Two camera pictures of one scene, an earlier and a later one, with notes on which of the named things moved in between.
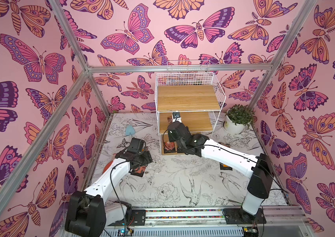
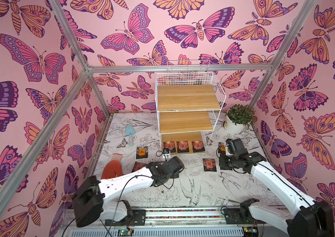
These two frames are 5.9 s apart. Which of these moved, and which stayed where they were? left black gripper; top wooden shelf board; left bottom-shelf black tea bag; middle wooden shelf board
Moved: left black gripper
Stayed: middle wooden shelf board; left bottom-shelf black tea bag; top wooden shelf board
